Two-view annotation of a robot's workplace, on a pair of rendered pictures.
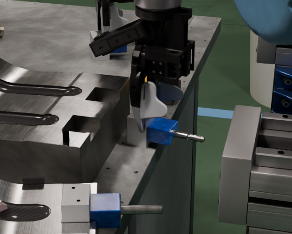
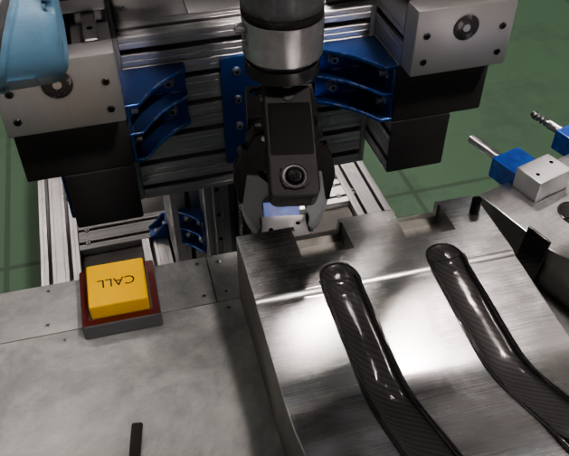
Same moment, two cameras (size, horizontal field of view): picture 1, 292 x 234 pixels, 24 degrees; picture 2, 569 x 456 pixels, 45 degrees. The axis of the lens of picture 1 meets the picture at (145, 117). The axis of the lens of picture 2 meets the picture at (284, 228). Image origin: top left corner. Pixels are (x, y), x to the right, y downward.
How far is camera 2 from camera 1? 139 cm
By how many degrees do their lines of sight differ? 91
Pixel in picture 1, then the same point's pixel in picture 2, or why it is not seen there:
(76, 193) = (543, 168)
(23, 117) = (452, 298)
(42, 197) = (550, 221)
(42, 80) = (318, 346)
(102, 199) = (516, 163)
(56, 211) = (555, 199)
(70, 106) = (386, 252)
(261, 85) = not seen: outside the picture
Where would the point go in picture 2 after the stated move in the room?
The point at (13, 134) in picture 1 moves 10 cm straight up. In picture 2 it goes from (508, 273) to (534, 192)
